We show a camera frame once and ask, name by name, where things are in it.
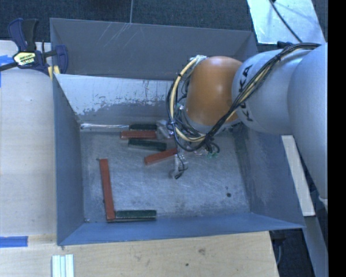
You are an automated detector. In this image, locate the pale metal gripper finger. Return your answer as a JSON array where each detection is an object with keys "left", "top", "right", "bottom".
[
  {"left": 157, "top": 119, "right": 174, "bottom": 140},
  {"left": 168, "top": 154, "right": 188, "bottom": 179}
]

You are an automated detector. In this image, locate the red-brown flat block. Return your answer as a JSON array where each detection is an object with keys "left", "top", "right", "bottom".
[
  {"left": 119, "top": 130, "right": 158, "bottom": 140},
  {"left": 144, "top": 148, "right": 179, "bottom": 166},
  {"left": 99, "top": 158, "right": 116, "bottom": 222}
]

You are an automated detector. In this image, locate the grey metal bin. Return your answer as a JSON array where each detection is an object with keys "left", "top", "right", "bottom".
[{"left": 49, "top": 17, "right": 307, "bottom": 246}]

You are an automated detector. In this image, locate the dark green flat block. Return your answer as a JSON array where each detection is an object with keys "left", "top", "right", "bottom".
[
  {"left": 129, "top": 123, "right": 159, "bottom": 132},
  {"left": 115, "top": 209, "right": 157, "bottom": 221},
  {"left": 127, "top": 138, "right": 168, "bottom": 152}
]

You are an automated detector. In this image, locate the pale wood board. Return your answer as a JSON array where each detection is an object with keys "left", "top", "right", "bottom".
[{"left": 0, "top": 68, "right": 58, "bottom": 238}]

